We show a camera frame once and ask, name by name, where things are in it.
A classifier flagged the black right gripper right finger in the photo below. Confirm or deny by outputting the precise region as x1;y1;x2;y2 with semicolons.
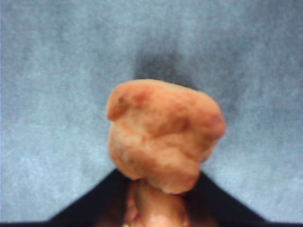
187;172;268;227

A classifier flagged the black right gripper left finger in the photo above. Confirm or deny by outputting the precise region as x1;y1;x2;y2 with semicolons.
46;169;133;227

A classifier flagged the golden brown bread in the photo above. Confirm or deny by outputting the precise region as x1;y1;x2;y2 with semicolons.
106;79;225;227

